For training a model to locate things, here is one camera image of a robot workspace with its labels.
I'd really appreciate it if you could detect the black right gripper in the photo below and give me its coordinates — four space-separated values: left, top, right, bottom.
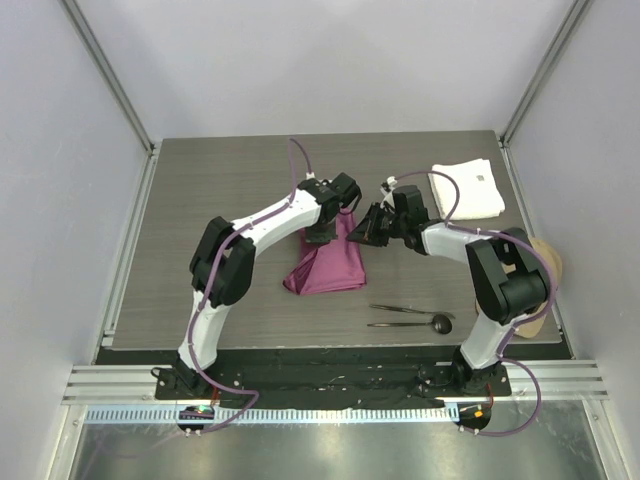
347 202 407 248

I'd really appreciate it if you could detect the magenta cloth napkin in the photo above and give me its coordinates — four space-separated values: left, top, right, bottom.
282 213 367 296

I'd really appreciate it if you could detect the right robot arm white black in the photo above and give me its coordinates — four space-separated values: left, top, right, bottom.
347 185 552 395

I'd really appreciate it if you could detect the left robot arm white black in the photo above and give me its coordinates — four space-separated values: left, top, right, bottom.
173 180 358 399

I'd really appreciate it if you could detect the dark metal fork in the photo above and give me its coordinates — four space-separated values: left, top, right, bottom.
369 304 456 319

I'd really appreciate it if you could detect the dark metal spoon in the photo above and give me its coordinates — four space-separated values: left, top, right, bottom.
368 314 453 335

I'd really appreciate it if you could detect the white folded towel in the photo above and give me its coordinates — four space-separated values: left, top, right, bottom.
429 159 505 221

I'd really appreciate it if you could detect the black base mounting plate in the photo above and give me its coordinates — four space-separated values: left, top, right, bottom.
94 347 576 406

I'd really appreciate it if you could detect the tan baseball cap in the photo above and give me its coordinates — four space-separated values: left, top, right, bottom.
515 237 563 339

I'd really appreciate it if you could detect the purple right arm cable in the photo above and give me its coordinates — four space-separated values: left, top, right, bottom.
392 170 560 437

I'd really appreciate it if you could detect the slotted cable duct strip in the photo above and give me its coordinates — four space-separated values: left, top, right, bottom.
85 403 459 425

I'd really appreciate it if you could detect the aluminium front rail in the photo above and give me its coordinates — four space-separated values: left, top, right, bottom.
62 360 609 405

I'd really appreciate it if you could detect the aluminium frame post right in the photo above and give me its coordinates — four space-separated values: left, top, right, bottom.
499 0 593 148

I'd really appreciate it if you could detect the aluminium frame post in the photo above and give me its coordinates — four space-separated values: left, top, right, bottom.
59 0 154 155
499 0 593 148

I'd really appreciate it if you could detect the aluminium frame post left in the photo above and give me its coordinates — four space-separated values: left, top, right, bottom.
59 0 154 155

